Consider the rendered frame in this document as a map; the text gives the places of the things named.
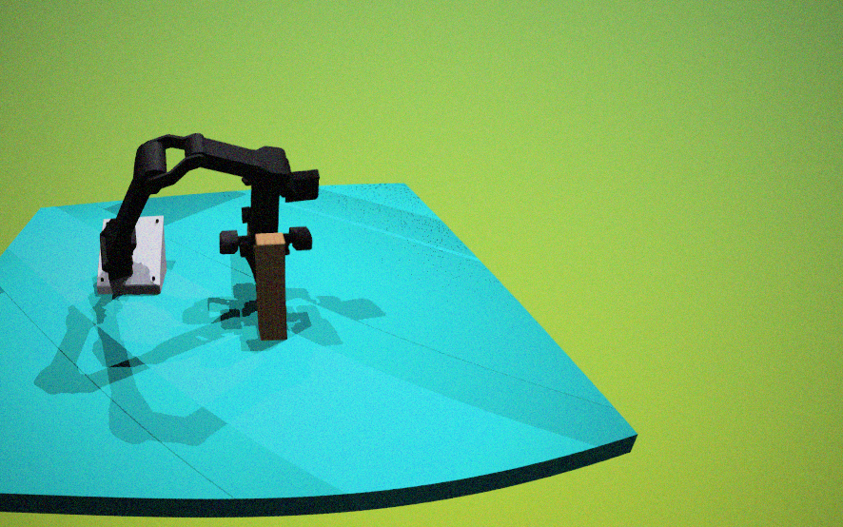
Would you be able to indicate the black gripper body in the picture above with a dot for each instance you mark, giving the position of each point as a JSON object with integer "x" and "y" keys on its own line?
{"x": 264, "y": 221}

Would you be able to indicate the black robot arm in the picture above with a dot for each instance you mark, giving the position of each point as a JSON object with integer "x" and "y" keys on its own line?
{"x": 266, "y": 169}

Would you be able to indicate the brown wooden post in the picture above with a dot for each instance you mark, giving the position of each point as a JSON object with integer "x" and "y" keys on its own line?
{"x": 270, "y": 286}

